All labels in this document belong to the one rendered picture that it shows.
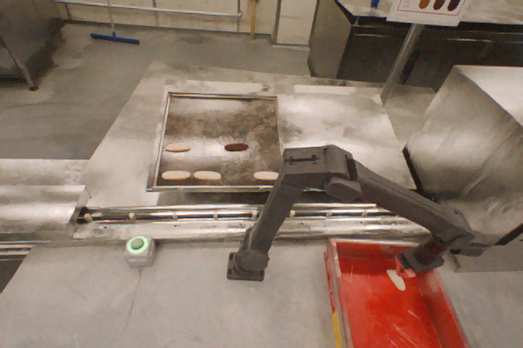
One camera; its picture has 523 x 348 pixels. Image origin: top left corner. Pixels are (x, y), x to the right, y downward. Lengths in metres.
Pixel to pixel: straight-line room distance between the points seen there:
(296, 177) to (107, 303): 0.69
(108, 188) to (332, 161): 0.91
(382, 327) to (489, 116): 0.70
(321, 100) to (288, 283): 0.87
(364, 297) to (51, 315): 0.90
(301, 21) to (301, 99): 2.95
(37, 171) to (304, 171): 1.12
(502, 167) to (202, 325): 0.95
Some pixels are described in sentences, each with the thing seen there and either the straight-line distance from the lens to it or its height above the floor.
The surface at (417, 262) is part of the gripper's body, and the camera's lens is 0.94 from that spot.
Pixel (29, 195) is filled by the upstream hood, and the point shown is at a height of 0.92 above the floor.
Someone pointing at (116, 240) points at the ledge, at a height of 0.86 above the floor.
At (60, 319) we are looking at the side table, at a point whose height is 0.82.
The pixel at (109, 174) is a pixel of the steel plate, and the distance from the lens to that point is 1.30.
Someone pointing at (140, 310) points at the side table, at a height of 0.82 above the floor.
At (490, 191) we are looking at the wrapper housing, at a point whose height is 1.12.
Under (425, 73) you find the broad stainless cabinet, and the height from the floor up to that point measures 0.59.
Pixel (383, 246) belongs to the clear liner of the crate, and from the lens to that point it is 1.02.
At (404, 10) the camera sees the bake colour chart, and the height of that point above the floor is 1.32.
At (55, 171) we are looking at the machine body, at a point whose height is 0.82.
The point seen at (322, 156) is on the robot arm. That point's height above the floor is 1.34.
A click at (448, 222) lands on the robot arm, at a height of 1.20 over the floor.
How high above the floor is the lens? 1.71
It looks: 47 degrees down
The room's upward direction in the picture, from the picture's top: 7 degrees clockwise
